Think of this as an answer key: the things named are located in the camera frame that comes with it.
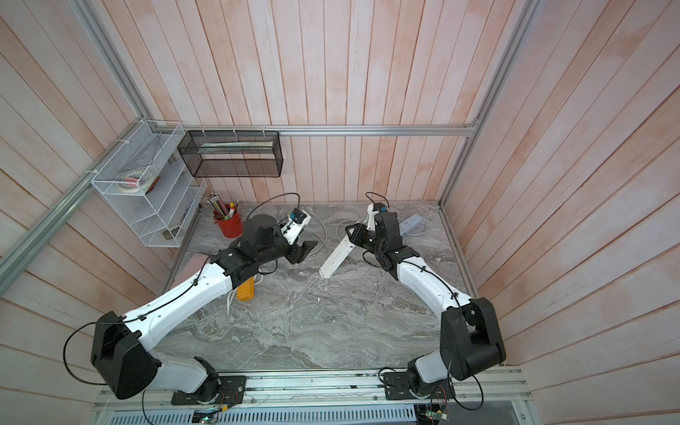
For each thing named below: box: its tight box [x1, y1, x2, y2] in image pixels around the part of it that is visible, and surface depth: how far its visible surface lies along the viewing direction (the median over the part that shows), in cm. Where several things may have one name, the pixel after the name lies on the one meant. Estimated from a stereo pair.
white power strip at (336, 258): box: [318, 234, 356, 279], surface depth 85 cm
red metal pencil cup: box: [212, 212, 244, 239], surface depth 112 cm
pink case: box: [171, 253, 210, 289], surface depth 99 cm
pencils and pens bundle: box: [198, 192, 240, 221], surface depth 103 cm
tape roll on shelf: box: [116, 170, 153, 193], surface depth 75 cm
